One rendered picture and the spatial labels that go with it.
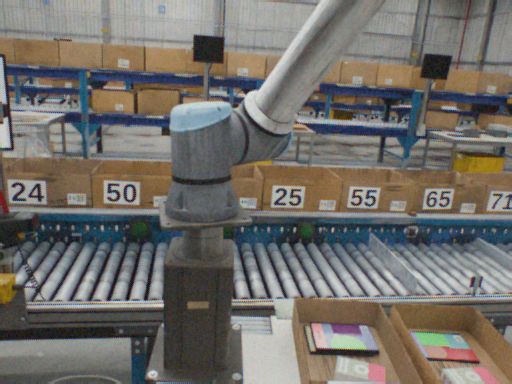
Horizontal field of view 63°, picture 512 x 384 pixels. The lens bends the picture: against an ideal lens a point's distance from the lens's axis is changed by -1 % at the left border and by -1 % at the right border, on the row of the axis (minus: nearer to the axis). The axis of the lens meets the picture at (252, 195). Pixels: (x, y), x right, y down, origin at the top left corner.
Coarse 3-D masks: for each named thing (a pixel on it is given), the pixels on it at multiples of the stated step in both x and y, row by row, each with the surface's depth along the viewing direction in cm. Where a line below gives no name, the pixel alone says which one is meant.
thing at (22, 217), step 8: (0, 216) 124; (8, 216) 124; (16, 216) 124; (24, 216) 125; (32, 216) 126; (0, 224) 123; (8, 224) 123; (16, 224) 124; (24, 224) 124; (32, 224) 125; (0, 232) 124; (8, 232) 124; (16, 232) 125; (8, 240) 126; (16, 240) 127
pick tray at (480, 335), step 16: (400, 304) 137; (416, 304) 137; (400, 320) 129; (416, 320) 139; (432, 320) 139; (448, 320) 139; (464, 320) 139; (480, 320) 134; (400, 336) 128; (464, 336) 137; (480, 336) 133; (496, 336) 125; (416, 352) 116; (480, 352) 130; (496, 352) 125; (416, 368) 116; (432, 368) 107; (496, 368) 123
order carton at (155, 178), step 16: (112, 160) 215; (128, 160) 217; (96, 176) 188; (112, 176) 189; (128, 176) 190; (144, 176) 191; (160, 176) 192; (96, 192) 190; (144, 192) 193; (160, 192) 195; (112, 208) 194; (128, 208) 195; (144, 208) 196
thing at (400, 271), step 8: (376, 240) 200; (368, 248) 209; (376, 248) 200; (384, 248) 192; (384, 256) 192; (392, 256) 184; (384, 264) 191; (392, 264) 184; (400, 264) 177; (392, 272) 184; (400, 272) 177; (408, 272) 171; (400, 280) 177; (408, 280) 170; (416, 280) 164; (408, 288) 170
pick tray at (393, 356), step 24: (312, 312) 138; (336, 312) 138; (360, 312) 138; (384, 312) 132; (384, 336) 129; (312, 360) 121; (336, 360) 122; (360, 360) 122; (384, 360) 123; (408, 360) 111
